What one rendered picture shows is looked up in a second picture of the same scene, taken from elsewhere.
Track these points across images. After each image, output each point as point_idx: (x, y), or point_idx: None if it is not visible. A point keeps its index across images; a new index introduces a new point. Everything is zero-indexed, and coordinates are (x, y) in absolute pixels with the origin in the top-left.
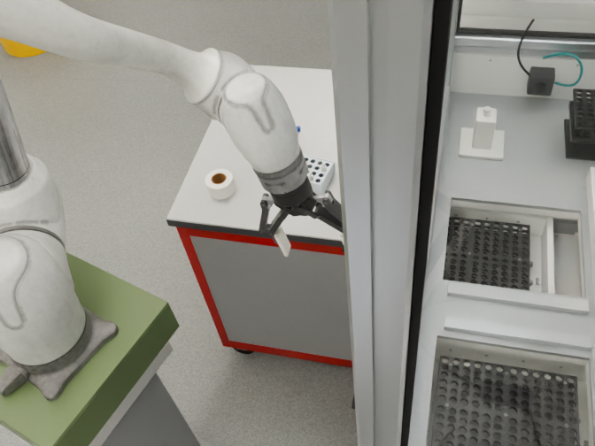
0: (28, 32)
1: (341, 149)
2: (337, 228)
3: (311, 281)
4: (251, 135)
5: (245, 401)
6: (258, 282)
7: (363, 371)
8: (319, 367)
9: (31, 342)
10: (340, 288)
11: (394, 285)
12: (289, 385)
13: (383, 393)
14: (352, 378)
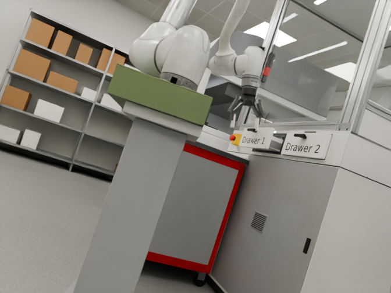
0: None
1: None
2: (258, 114)
3: (200, 183)
4: (259, 57)
5: None
6: (172, 182)
7: (390, 7)
8: (162, 279)
9: (202, 63)
10: (212, 189)
11: None
12: (150, 283)
13: (390, 17)
14: (182, 285)
